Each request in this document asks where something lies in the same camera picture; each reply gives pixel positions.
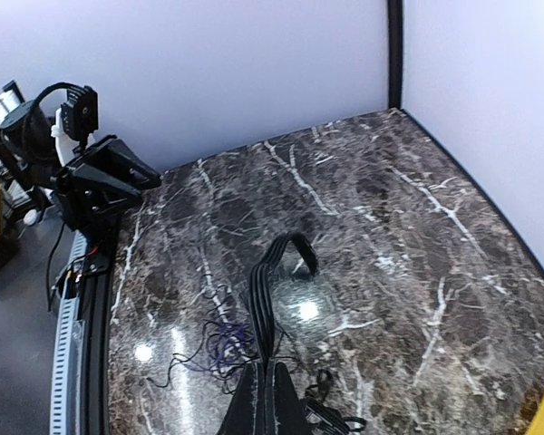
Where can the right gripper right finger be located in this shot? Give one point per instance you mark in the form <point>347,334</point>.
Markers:
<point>284,413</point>

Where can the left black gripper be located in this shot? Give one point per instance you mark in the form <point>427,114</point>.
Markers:
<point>88,193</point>

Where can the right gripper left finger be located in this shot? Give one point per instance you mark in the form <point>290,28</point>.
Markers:
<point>245,414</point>

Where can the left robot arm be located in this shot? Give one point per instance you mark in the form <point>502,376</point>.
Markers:
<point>36,146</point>

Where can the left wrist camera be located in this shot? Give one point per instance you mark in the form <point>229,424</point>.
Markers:
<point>75,121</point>

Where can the black front rail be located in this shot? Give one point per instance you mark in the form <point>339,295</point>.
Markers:
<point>95,312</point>

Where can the white slotted cable duct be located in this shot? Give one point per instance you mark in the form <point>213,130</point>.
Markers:
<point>68,351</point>

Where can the right black frame post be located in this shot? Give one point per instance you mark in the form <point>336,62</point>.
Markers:
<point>395,52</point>

